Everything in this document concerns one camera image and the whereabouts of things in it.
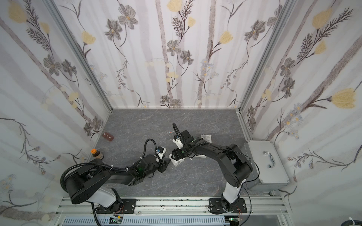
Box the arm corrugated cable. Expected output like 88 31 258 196
60 162 128 193
172 122 187 150

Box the white jewelry box lid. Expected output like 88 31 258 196
196 154 207 158

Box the silver metal case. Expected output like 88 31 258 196
242 140 290 191

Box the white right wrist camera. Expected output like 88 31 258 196
173 135 183 149

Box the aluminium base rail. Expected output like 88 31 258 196
55 196 292 226

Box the small brown red box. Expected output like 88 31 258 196
102 132 114 141

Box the brown bottle orange cap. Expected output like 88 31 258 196
91 149 104 160

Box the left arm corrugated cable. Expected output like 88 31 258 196
60 162 128 193

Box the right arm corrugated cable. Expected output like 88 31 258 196
172 122 187 150

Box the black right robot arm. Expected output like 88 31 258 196
170 130 253 206

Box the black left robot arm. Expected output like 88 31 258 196
60 154 171 207

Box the white jewelry box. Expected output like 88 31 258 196
201 134 212 143
169 154 185 167

